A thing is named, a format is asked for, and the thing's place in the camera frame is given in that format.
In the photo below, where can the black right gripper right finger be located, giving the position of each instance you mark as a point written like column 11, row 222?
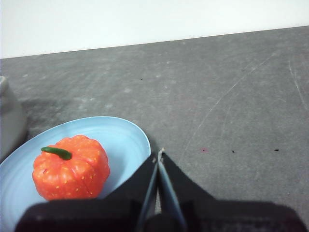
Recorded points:
column 229, row 216

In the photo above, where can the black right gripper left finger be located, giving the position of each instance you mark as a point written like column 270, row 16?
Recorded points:
column 96, row 215

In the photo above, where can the orange toy pumpkin green stem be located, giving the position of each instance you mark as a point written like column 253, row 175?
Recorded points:
column 72, row 171

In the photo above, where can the blue round plate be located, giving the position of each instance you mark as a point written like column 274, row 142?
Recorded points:
column 120, row 140

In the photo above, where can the pale green electric steamer pot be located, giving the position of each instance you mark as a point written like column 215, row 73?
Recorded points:
column 10, row 120

